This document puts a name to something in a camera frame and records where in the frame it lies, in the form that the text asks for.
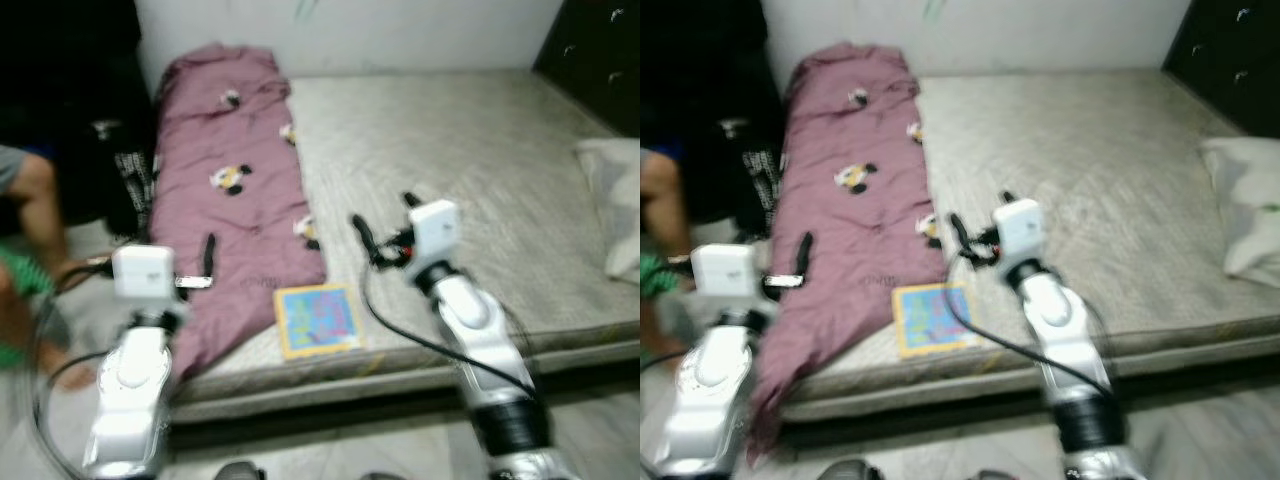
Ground green striped garment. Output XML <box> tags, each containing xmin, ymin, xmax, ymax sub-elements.
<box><xmin>640</xmin><ymin>253</ymin><xmax>673</xmax><ymax>299</ymax></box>
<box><xmin>0</xmin><ymin>248</ymin><xmax>56</xmax><ymax>369</ymax></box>

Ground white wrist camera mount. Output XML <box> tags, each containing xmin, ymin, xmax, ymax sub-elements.
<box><xmin>690</xmin><ymin>243</ymin><xmax>759</xmax><ymax>311</ymax></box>
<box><xmin>992</xmin><ymin>198</ymin><xmax>1046</xmax><ymax>263</ymax></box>
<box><xmin>110</xmin><ymin>243</ymin><xmax>179</xmax><ymax>301</ymax></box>
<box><xmin>408</xmin><ymin>198</ymin><xmax>463</xmax><ymax>263</ymax></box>

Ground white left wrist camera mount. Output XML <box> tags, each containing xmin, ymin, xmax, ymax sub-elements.
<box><xmin>690</xmin><ymin>243</ymin><xmax>759</xmax><ymax>311</ymax></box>
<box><xmin>110</xmin><ymin>243</ymin><xmax>179</xmax><ymax>301</ymax></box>

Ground person's grey shorts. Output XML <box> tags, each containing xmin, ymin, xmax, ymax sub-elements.
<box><xmin>0</xmin><ymin>145</ymin><xmax>29</xmax><ymax>196</ymax></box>

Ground black bag with white print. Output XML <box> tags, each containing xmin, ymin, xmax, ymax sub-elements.
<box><xmin>90</xmin><ymin>115</ymin><xmax>161</xmax><ymax>241</ymax></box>
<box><xmin>715</xmin><ymin>115</ymin><xmax>786</xmax><ymax>226</ymax></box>

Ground black tufted headboard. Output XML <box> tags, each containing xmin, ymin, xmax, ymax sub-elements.
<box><xmin>1160</xmin><ymin>0</ymin><xmax>1280</xmax><ymax>139</ymax></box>
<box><xmin>533</xmin><ymin>0</ymin><xmax>641</xmax><ymax>139</ymax></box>

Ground cream pillow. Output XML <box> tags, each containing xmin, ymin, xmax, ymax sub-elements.
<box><xmin>575</xmin><ymin>135</ymin><xmax>641</xmax><ymax>283</ymax></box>
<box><xmin>1198</xmin><ymin>135</ymin><xmax>1280</xmax><ymax>291</ymax></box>

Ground cream quilted mattress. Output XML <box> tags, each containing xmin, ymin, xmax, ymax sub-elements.
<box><xmin>780</xmin><ymin>68</ymin><xmax>1280</xmax><ymax>421</ymax></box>
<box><xmin>165</xmin><ymin>68</ymin><xmax>641</xmax><ymax>406</ymax></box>

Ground person's bare leg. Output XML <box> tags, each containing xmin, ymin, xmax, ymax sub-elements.
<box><xmin>0</xmin><ymin>145</ymin><xmax>73</xmax><ymax>291</ymax></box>
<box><xmin>640</xmin><ymin>148</ymin><xmax>693</xmax><ymax>263</ymax></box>
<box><xmin>45</xmin><ymin>355</ymin><xmax>101</xmax><ymax>393</ymax></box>

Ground pink cartoon print blanket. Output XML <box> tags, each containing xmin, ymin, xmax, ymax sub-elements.
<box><xmin>148</xmin><ymin>42</ymin><xmax>331</xmax><ymax>379</ymax></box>
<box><xmin>745</xmin><ymin>42</ymin><xmax>951</xmax><ymax>466</ymax></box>

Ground colourful picture book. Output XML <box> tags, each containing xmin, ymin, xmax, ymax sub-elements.
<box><xmin>272</xmin><ymin>283</ymin><xmax>366</xmax><ymax>361</ymax></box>
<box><xmin>892</xmin><ymin>283</ymin><xmax>981</xmax><ymax>359</ymax></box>

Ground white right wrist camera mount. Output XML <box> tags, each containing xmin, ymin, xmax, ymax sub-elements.
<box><xmin>408</xmin><ymin>198</ymin><xmax>463</xmax><ymax>263</ymax></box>
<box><xmin>992</xmin><ymin>198</ymin><xmax>1046</xmax><ymax>263</ymax></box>

